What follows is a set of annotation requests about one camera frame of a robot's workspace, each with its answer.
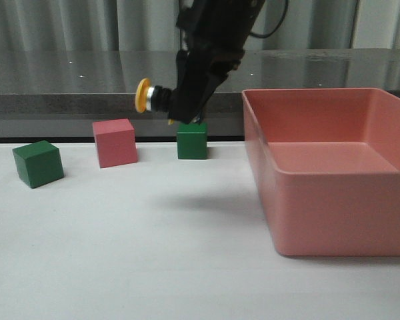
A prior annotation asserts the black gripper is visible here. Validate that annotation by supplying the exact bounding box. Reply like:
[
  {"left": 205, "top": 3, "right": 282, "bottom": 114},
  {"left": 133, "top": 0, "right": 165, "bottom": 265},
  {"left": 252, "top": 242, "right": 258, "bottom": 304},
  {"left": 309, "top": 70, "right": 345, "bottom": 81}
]
[{"left": 168, "top": 1, "right": 264, "bottom": 123}]

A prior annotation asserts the yellow push button switch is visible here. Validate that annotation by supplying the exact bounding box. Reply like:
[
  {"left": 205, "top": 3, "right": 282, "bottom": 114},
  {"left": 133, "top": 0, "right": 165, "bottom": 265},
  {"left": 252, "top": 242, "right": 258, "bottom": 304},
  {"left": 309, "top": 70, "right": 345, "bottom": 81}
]
[{"left": 135, "top": 78, "right": 182, "bottom": 123}]

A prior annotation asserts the right green cube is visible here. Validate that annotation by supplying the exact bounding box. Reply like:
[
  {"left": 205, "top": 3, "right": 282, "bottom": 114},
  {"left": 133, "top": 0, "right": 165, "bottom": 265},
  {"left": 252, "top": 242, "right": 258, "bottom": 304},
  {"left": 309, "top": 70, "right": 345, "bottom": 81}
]
[{"left": 177, "top": 123, "right": 207, "bottom": 159}]

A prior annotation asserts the green cube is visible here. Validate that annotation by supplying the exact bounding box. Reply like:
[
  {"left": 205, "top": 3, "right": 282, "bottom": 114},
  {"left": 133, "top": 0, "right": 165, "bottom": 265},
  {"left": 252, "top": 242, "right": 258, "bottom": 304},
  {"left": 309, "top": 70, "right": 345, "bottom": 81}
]
[
  {"left": 12, "top": 140, "right": 64, "bottom": 189},
  {"left": 177, "top": 123, "right": 207, "bottom": 159}
]

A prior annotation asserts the pink cube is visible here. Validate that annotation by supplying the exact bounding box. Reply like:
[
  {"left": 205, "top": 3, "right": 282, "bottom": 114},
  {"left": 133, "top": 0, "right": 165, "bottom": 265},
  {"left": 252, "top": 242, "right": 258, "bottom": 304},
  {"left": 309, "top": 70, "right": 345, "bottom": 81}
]
[{"left": 92, "top": 119, "right": 138, "bottom": 168}]

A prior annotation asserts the pink plastic bin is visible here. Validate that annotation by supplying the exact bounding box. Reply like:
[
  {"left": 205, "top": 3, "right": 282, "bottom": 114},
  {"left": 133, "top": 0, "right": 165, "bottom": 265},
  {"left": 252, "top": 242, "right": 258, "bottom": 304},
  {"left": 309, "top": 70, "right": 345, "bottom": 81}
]
[{"left": 242, "top": 88, "right": 400, "bottom": 256}]

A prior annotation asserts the grey stone counter slab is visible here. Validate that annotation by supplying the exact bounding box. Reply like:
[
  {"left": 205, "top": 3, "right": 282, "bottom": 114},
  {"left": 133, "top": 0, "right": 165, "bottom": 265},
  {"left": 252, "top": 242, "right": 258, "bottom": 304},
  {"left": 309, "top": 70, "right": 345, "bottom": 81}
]
[{"left": 0, "top": 49, "right": 400, "bottom": 143}]

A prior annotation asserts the left green cube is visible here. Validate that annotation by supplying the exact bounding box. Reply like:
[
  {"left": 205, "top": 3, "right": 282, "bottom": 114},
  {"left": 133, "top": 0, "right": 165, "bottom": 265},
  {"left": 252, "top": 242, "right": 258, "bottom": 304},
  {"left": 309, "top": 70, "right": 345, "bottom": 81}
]
[{"left": 12, "top": 140, "right": 64, "bottom": 189}]

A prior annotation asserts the grey curtain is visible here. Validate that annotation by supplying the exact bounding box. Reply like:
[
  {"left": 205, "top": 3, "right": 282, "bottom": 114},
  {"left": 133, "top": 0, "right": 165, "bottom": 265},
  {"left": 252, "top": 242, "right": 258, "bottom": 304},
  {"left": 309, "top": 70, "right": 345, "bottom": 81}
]
[{"left": 0, "top": 1, "right": 400, "bottom": 51}]

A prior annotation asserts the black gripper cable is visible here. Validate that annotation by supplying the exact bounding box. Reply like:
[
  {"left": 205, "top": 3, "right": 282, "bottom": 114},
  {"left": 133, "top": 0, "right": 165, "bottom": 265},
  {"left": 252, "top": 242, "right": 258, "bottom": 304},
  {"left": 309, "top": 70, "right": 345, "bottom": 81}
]
[{"left": 250, "top": 0, "right": 289, "bottom": 39}]

